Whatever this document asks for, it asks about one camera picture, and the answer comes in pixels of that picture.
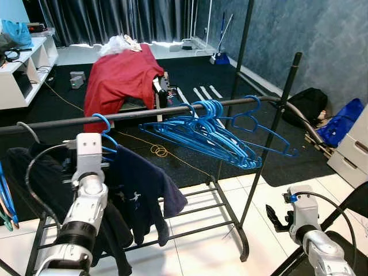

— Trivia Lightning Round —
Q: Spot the grey metal hanger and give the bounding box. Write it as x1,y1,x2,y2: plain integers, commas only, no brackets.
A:
16,121,41,144

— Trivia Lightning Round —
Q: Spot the black electronic device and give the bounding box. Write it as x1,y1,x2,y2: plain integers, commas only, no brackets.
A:
151,72,176,110

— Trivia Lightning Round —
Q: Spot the white drawer cabinet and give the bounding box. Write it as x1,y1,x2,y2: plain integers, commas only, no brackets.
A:
327,109,368,187

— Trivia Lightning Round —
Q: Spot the black backpack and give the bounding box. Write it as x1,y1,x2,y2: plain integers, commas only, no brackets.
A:
283,87,328,128

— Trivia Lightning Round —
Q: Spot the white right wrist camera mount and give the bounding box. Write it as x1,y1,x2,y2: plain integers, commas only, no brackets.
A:
287,185,320,231

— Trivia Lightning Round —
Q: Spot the royal blue bag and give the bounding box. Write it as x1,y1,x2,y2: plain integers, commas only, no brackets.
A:
316,98,366,147

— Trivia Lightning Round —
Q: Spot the dark curtain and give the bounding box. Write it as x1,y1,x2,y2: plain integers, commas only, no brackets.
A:
37,0,199,47

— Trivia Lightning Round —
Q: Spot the black hanging garment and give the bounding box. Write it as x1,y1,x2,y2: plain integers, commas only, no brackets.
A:
3,144,134,276

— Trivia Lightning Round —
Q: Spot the grey box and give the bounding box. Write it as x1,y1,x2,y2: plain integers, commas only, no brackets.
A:
69,71,87,90

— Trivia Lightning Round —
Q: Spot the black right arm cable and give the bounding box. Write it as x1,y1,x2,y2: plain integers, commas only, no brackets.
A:
285,191,358,259

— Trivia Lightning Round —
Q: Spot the black cloth bag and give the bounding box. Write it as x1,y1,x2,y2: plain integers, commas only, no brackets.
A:
0,33,21,64

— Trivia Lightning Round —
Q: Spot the blue mop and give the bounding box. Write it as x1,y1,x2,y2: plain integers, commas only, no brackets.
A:
210,11,235,65

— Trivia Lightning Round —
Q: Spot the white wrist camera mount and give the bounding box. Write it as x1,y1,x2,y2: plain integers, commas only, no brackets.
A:
75,133,104,176
287,185,320,231

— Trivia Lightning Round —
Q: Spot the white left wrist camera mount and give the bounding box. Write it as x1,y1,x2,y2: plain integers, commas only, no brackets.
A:
75,133,104,176

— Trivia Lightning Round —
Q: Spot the light blue bag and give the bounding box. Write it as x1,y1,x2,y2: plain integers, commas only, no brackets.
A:
0,19,34,49

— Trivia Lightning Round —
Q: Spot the green plastic hanger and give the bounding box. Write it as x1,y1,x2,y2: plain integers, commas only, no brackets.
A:
0,210,19,232

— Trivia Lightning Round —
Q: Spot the white plastic bag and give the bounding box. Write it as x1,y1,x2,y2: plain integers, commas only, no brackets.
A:
101,34,141,56

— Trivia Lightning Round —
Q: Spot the navy sweatshirt white print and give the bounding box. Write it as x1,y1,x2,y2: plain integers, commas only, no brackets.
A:
103,143,189,248

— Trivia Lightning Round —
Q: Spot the black metal clothes rack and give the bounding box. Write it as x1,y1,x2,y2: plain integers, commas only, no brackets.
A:
0,0,325,276

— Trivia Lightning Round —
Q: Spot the white shelf unit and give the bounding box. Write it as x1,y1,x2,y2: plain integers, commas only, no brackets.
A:
0,34,60,110

